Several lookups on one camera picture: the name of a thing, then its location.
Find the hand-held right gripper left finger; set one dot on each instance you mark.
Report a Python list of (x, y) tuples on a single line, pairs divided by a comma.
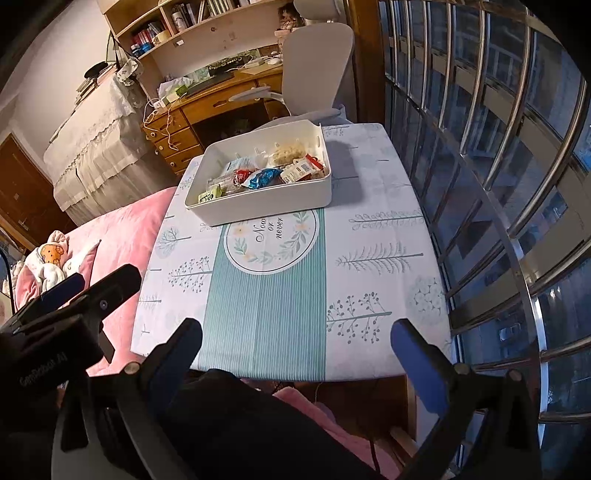
[(171, 369)]

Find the red candy packet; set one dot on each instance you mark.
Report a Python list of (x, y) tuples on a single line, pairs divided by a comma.
[(242, 175)]

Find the clear packet of yellow puffs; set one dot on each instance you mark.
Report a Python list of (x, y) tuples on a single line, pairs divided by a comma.
[(288, 150)]

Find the wooden desk with drawers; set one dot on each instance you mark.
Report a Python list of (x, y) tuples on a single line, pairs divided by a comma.
[(217, 101)]

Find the tree print tablecloth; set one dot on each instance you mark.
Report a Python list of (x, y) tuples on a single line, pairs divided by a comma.
[(369, 230)]

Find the green snack packet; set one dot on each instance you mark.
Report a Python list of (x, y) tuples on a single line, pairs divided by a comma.
[(207, 194)]

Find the grey office chair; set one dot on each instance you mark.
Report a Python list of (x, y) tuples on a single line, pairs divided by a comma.
[(318, 69)]

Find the pink fleece garment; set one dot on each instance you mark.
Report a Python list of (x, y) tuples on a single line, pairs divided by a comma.
[(332, 429)]

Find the pale blue white snack packet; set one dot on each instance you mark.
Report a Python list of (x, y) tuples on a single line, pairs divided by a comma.
[(235, 164)]

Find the person's dark trouser leg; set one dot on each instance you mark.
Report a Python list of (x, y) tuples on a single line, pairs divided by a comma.
[(244, 429)]

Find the metal window railing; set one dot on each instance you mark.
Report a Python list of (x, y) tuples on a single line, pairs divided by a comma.
[(531, 286)]

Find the beige lace cover cloth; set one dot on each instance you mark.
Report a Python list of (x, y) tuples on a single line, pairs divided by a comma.
[(92, 147)]

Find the brown wooden door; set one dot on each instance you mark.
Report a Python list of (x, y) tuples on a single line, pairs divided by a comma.
[(23, 184)]

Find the green tissue pack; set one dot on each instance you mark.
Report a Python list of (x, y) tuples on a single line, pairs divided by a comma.
[(175, 94)]

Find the white plastic storage box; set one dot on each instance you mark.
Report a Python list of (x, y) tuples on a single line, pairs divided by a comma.
[(258, 207)]

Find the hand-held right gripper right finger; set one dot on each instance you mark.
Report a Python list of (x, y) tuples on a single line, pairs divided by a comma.
[(415, 364)]

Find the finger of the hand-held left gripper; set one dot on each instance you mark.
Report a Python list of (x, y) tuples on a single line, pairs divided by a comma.
[(111, 286), (60, 288)]

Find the pink blanket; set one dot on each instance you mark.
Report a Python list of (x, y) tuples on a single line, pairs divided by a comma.
[(111, 258)]

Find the wooden bookshelf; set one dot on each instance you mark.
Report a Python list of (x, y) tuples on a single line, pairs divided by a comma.
[(194, 32)]

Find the pink white plush toy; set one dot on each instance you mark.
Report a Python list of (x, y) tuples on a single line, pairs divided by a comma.
[(46, 263)]

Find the blue edged snack packet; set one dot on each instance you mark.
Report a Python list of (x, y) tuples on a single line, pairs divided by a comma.
[(265, 177)]

